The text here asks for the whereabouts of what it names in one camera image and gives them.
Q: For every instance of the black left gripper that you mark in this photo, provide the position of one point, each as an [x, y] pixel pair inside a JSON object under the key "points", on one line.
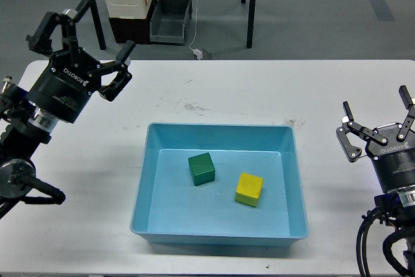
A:
{"points": [[72, 75]]}

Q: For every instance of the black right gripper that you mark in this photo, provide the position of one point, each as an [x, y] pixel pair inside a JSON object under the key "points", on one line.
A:
{"points": [[395, 163]]}

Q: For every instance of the yellow block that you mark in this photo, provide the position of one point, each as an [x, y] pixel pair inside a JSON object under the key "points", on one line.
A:
{"points": [[248, 190]]}

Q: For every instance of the green block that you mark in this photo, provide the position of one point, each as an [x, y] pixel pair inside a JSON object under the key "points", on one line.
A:
{"points": [[202, 169]]}

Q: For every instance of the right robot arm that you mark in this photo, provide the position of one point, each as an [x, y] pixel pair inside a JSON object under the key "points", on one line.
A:
{"points": [[395, 209]]}

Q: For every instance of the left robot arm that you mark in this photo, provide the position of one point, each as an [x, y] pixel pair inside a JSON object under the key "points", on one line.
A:
{"points": [[28, 127]]}

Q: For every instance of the light blue plastic box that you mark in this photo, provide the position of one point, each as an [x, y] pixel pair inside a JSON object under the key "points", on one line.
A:
{"points": [[169, 208]]}

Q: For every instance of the black base crate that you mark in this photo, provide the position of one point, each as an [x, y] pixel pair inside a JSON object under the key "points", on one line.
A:
{"points": [[137, 30]]}

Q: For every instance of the black table leg left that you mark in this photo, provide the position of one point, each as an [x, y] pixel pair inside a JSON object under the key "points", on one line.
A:
{"points": [[97, 25]]}

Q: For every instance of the black table leg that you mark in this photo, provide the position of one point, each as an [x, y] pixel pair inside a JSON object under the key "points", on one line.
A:
{"points": [[97, 25], [249, 4]]}

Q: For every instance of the dark grey storage bin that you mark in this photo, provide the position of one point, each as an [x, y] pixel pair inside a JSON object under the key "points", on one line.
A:
{"points": [[169, 21]]}

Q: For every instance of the white power adapter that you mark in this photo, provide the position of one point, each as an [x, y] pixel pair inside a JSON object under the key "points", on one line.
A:
{"points": [[198, 54]]}

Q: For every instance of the black table leg right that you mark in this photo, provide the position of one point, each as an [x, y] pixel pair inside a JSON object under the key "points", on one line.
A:
{"points": [[249, 4]]}

